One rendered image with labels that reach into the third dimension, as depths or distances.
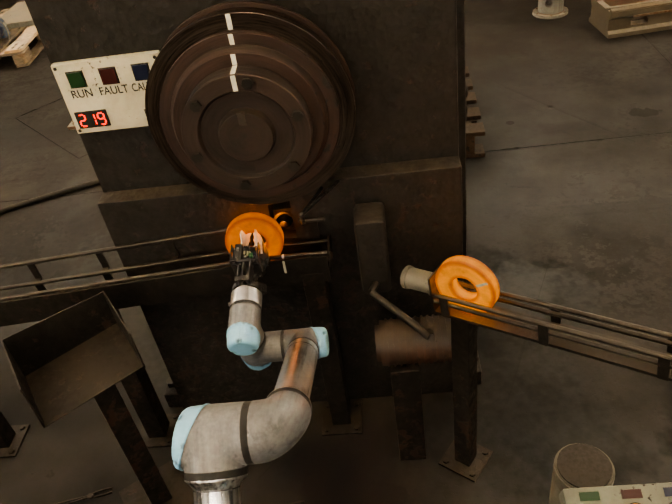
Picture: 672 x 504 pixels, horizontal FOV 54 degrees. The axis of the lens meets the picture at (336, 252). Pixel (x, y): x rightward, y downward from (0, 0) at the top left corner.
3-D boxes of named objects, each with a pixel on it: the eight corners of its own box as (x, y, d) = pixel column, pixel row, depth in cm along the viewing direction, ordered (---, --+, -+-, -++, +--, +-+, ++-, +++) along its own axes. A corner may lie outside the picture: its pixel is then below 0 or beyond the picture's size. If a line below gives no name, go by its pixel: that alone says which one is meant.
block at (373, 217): (362, 270, 189) (352, 200, 174) (390, 267, 188) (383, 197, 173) (362, 295, 180) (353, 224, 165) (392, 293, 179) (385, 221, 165)
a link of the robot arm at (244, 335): (231, 359, 155) (221, 342, 148) (234, 319, 162) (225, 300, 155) (263, 357, 154) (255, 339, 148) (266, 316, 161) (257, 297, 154)
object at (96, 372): (102, 502, 205) (0, 339, 161) (179, 455, 215) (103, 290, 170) (124, 553, 191) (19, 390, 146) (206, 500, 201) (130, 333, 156)
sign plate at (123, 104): (80, 130, 168) (52, 62, 157) (180, 119, 166) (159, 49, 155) (77, 134, 166) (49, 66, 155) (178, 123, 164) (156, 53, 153)
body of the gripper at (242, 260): (260, 239, 163) (257, 279, 156) (267, 260, 170) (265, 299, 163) (229, 242, 164) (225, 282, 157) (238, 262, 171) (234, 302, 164)
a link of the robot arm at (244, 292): (264, 314, 160) (231, 317, 161) (265, 299, 163) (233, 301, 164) (257, 298, 155) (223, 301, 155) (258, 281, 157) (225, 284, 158)
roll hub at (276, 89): (202, 185, 155) (169, 73, 138) (321, 173, 153) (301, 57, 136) (198, 199, 151) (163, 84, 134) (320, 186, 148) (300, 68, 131)
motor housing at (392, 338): (388, 430, 212) (373, 309, 179) (458, 425, 210) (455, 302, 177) (390, 466, 202) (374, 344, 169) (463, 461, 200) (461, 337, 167)
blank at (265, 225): (217, 218, 173) (215, 225, 171) (274, 205, 171) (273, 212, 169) (237, 264, 182) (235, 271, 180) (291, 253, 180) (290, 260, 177)
